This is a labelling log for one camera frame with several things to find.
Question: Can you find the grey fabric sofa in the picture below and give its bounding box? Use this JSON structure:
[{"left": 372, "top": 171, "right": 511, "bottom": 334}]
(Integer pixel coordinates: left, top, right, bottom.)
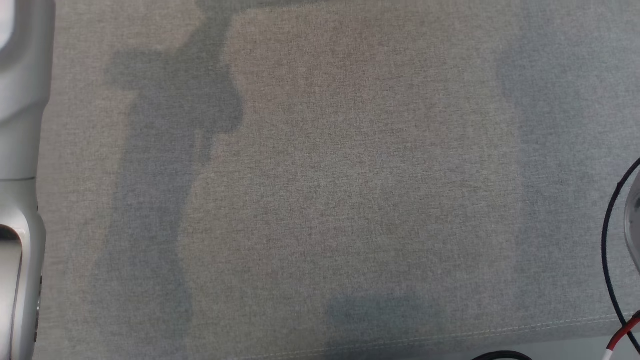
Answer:
[{"left": 0, "top": 0, "right": 640, "bottom": 360}]

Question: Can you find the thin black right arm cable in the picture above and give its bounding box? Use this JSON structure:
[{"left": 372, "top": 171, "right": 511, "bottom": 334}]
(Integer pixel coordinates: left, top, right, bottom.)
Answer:
[{"left": 601, "top": 157, "right": 640, "bottom": 351}]

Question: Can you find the red and white cable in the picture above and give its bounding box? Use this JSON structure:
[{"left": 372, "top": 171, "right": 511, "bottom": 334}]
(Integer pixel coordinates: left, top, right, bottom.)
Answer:
[{"left": 602, "top": 310, "right": 640, "bottom": 360}]

